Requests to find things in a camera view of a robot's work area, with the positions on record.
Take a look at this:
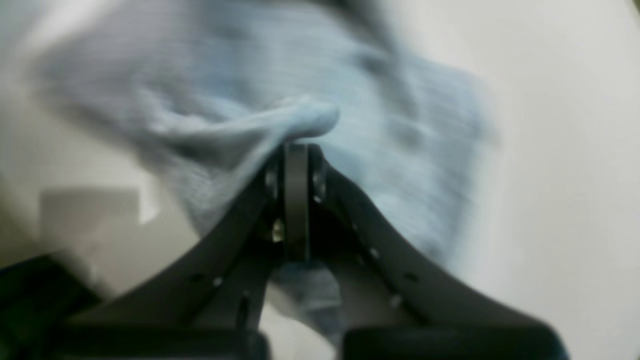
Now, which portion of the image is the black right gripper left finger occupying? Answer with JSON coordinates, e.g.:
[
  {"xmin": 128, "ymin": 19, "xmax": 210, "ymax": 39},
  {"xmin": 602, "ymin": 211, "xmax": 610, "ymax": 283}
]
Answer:
[{"xmin": 50, "ymin": 144, "xmax": 298, "ymax": 360}]

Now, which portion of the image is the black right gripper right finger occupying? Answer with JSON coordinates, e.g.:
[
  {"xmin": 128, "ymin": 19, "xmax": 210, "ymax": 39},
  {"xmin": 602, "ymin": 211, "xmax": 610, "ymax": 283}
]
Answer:
[{"xmin": 298, "ymin": 145, "xmax": 569, "ymax": 360}]

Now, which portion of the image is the grey T-shirt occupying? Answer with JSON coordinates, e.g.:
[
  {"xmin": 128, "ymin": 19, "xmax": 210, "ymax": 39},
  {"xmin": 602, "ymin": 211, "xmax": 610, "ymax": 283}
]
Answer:
[{"xmin": 30, "ymin": 0, "xmax": 501, "ymax": 346}]

